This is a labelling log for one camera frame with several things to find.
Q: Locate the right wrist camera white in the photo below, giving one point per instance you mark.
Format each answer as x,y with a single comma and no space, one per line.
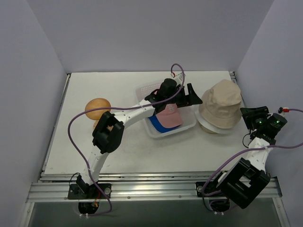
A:
283,110

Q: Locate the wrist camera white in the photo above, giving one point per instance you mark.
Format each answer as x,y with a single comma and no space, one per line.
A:
283,110
179,78

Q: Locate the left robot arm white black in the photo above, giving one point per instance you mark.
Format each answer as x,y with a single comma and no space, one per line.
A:
108,133

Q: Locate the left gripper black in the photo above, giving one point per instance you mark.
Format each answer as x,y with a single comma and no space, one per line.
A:
185,96

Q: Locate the white bucket hat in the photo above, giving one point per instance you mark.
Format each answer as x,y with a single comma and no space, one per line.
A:
207,127

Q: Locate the white plastic basket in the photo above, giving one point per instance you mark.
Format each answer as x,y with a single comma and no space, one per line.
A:
186,113

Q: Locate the wooden mushroom hat stand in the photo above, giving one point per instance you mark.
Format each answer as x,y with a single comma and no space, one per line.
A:
94,104

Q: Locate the beige bucket hat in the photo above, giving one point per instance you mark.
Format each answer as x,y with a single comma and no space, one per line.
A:
221,105

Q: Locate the aluminium frame rail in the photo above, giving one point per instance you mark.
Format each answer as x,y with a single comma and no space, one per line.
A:
143,168

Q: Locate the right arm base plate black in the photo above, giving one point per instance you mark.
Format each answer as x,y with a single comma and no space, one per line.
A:
209,189

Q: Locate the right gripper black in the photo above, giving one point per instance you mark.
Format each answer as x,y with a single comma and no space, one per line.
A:
249,113

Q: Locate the pink baseball cap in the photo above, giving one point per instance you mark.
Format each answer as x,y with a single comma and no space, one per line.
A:
170,109

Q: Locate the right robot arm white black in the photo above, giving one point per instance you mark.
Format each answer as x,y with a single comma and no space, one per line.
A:
248,177

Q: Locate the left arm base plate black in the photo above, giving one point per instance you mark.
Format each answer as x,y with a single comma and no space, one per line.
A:
75,193

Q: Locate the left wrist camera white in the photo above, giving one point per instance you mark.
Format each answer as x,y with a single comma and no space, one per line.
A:
179,78

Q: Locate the blue baseball cap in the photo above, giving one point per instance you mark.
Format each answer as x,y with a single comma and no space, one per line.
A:
165,123

